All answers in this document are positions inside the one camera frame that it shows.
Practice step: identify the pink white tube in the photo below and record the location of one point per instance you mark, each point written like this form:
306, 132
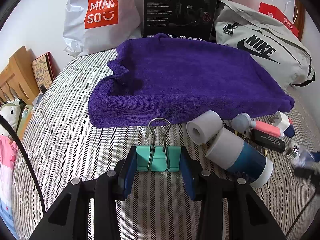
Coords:
243, 122

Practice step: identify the black headset box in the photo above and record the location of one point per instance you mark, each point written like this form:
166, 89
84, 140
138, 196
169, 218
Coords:
188, 19

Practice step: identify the vaseline lip jar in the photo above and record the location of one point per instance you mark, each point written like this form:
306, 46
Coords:
290, 131

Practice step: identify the grey nike bag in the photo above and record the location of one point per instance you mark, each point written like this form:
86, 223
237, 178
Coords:
267, 40

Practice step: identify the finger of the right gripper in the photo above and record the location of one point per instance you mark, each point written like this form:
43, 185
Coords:
310, 171

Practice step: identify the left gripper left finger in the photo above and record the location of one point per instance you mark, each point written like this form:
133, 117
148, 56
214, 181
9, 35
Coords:
67, 218

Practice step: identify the pink patterned cloth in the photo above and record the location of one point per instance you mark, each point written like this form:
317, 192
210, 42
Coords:
8, 153

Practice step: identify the black gold tube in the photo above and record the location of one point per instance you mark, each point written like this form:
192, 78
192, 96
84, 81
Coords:
250, 142

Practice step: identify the wooden door frame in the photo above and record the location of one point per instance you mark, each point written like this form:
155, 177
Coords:
300, 17

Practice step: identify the red paper shopping bag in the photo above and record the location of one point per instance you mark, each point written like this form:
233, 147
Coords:
274, 12

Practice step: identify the white miniso plastic bag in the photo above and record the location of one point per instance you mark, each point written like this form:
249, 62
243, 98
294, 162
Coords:
92, 26

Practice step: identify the clear pill bottle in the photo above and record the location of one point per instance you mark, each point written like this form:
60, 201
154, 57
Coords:
298, 155

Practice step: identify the blue white cylindrical bottle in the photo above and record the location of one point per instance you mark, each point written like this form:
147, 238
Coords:
234, 155

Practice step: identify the white usb charger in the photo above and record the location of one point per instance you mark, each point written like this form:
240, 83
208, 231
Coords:
280, 120

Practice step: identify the white plush toy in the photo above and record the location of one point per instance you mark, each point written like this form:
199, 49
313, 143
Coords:
15, 112

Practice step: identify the patterned book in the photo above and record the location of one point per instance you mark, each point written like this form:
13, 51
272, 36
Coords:
43, 70

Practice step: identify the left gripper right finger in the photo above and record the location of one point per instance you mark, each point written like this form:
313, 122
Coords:
248, 217

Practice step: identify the black rectangular box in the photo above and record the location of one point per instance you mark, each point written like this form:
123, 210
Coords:
267, 141

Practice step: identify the purple towel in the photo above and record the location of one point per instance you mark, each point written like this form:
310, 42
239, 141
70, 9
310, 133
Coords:
162, 77

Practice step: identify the teal binder clip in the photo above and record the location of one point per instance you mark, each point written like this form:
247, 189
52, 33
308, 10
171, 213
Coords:
158, 158

